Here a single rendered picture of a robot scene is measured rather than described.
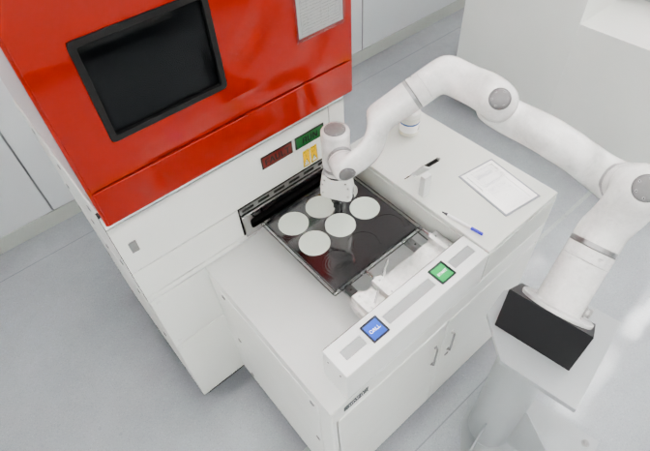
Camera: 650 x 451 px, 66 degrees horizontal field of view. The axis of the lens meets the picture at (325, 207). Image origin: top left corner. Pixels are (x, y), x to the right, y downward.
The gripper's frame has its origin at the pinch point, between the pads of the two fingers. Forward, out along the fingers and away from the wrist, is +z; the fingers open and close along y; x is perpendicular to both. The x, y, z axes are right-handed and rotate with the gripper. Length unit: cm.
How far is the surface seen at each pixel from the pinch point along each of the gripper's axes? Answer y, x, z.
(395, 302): 26.0, -32.3, -3.3
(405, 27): -29, 267, 83
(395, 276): 23.3, -18.8, 4.7
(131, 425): -75, -64, 92
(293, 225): -12.3, -9.9, 2.7
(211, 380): -45, -41, 78
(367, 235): 11.7, -7.6, 2.8
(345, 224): 3.9, -4.9, 2.7
